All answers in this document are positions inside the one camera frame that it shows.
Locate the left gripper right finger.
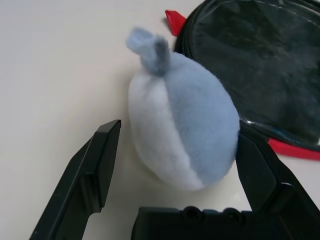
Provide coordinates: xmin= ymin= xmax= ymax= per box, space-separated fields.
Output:
xmin=235 ymin=132 xmax=320 ymax=240

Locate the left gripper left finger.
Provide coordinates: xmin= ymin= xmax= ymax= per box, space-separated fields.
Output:
xmin=29 ymin=119 xmax=123 ymax=240

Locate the black and red paddle case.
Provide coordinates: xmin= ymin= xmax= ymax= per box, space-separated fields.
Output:
xmin=164 ymin=0 xmax=320 ymax=161

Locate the blue and white plush toy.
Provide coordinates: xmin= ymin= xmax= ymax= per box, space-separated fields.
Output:
xmin=126 ymin=25 xmax=242 ymax=192

